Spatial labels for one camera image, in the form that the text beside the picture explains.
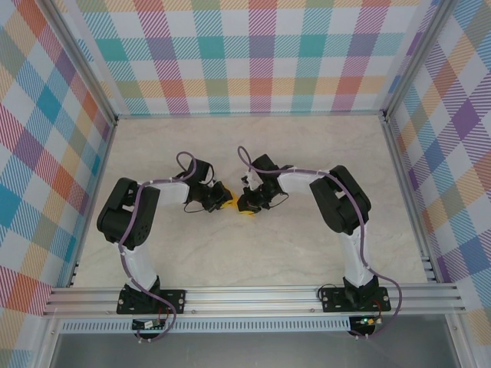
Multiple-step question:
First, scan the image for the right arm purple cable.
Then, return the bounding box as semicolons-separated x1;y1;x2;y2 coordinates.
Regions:
236;145;404;341

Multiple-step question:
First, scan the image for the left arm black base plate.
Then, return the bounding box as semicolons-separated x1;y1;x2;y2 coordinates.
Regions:
117;289;187;315

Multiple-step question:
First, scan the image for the aluminium frame post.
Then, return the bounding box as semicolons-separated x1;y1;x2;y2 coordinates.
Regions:
381;0;453;120
38;0;120;126

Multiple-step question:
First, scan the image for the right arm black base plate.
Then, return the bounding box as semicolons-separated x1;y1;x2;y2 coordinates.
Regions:
320;287;392;314

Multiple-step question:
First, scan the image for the orange cloth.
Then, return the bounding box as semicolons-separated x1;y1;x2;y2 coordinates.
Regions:
226;186;257;219

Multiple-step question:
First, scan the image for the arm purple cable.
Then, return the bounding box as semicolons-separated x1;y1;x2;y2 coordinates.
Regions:
117;151;199;344
236;145;404;341

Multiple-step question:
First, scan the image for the long aluminium mounting rail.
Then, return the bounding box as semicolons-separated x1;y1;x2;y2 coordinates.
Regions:
41;283;467;318

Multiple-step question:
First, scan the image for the slotted grey cable duct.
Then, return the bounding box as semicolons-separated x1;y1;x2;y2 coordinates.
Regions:
59;320;352;334

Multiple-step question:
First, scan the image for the grey metal panel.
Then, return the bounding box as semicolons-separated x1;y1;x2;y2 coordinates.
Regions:
49;332;461;368

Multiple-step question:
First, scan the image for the thin black base wire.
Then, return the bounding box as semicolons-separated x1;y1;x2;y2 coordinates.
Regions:
318;282;347;301

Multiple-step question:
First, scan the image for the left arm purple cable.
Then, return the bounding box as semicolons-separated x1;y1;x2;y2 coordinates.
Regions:
117;151;199;344

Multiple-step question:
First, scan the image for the aluminium frame rail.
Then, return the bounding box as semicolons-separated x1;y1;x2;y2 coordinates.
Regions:
114;110;387;120
382;117;440;284
67;117;120;288

